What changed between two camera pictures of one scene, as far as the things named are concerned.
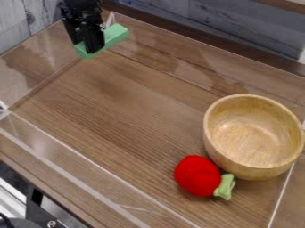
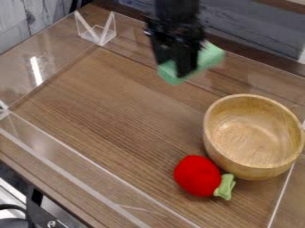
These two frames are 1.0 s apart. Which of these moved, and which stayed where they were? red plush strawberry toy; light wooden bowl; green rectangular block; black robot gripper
Moved: black robot gripper; green rectangular block
Stayed: light wooden bowl; red plush strawberry toy
